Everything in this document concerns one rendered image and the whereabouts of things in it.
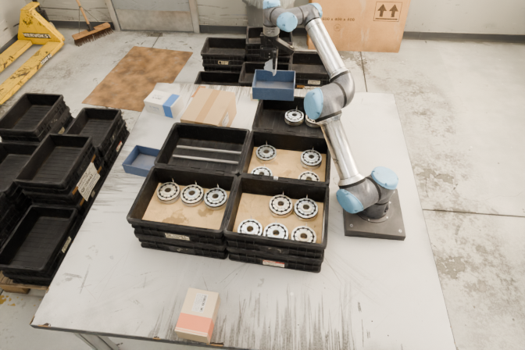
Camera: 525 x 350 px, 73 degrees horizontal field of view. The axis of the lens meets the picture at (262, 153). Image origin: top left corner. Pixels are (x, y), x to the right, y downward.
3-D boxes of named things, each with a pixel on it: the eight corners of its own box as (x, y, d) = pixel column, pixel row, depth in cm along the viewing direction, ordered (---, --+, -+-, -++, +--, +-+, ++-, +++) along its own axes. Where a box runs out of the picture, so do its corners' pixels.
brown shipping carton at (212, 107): (220, 146, 202) (217, 125, 191) (184, 140, 207) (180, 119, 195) (237, 112, 222) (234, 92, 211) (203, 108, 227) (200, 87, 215)
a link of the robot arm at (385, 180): (397, 197, 158) (407, 178, 148) (373, 209, 153) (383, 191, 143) (378, 178, 165) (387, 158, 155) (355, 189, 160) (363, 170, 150)
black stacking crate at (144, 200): (239, 191, 166) (237, 175, 158) (224, 248, 146) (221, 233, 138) (158, 181, 171) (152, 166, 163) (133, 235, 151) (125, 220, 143)
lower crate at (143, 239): (241, 205, 174) (240, 190, 165) (227, 262, 154) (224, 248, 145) (163, 195, 179) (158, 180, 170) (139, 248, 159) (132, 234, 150)
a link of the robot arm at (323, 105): (385, 203, 147) (341, 78, 144) (357, 218, 142) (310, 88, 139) (366, 201, 158) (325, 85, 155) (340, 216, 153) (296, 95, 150)
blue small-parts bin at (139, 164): (125, 173, 190) (121, 163, 185) (139, 153, 200) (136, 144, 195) (158, 180, 186) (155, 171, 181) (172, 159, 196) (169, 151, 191)
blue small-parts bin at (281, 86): (294, 82, 182) (295, 70, 176) (293, 101, 171) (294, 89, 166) (255, 80, 183) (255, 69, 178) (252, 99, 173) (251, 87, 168)
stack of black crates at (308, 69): (333, 98, 321) (341, 53, 288) (334, 119, 300) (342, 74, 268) (289, 96, 324) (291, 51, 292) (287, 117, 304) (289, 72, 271)
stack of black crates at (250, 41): (292, 69, 353) (294, 26, 320) (291, 90, 330) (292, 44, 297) (249, 68, 357) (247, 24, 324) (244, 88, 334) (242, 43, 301)
